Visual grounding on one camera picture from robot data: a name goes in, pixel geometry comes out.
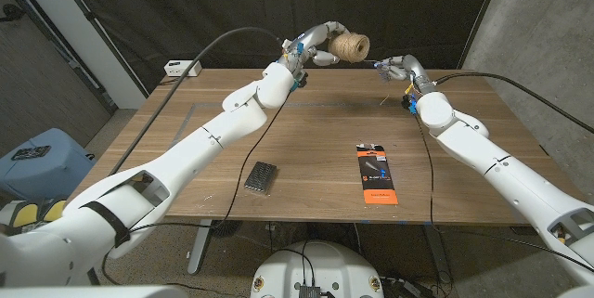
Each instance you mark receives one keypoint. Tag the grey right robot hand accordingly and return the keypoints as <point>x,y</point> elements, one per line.
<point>410,68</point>

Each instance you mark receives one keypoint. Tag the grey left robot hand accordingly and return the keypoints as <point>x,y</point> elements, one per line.
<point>315,35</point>

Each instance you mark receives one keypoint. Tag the jute twine spool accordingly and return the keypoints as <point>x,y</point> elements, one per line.
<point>350,48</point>

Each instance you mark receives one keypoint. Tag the jute twine strand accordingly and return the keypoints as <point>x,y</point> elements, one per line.
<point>384,100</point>

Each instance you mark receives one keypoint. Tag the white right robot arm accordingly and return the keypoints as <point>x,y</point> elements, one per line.
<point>510,177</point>

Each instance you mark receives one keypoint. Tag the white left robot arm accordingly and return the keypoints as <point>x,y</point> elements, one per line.
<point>185,159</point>

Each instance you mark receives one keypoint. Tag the black backdrop curtain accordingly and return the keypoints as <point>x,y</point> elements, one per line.
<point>301,1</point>

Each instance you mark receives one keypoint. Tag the black backdrop pole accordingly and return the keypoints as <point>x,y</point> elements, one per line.
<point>484,10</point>
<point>88,15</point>

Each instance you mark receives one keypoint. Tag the orange and black flat package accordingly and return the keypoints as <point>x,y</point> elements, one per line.
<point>376,172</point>

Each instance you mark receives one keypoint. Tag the white power outlet box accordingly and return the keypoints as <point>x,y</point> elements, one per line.
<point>174,67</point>

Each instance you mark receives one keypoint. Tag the grey metallic flat block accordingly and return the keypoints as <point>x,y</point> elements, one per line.
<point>261,177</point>

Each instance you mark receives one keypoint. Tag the metal table leg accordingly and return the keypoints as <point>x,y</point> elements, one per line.
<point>199,247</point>
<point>434,251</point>

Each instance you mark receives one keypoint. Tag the black round floor fan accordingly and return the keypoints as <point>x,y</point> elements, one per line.
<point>226,228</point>

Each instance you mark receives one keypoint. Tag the floor power strip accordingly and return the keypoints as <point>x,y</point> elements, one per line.
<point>401,287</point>

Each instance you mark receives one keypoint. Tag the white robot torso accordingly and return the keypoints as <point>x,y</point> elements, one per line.
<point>325,270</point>

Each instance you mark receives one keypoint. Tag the black torso connector module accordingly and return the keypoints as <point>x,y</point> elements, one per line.
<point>309,291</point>

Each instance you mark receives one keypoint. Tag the blue stool with device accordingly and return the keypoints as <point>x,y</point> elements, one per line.
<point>46,172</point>

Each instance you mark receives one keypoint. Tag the white robot head housing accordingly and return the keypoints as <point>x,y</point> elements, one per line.
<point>93,292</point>

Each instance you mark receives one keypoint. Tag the black metal frame bar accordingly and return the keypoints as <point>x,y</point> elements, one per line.
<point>69,61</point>

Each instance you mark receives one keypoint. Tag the black wall fixture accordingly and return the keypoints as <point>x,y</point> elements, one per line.
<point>11,11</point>

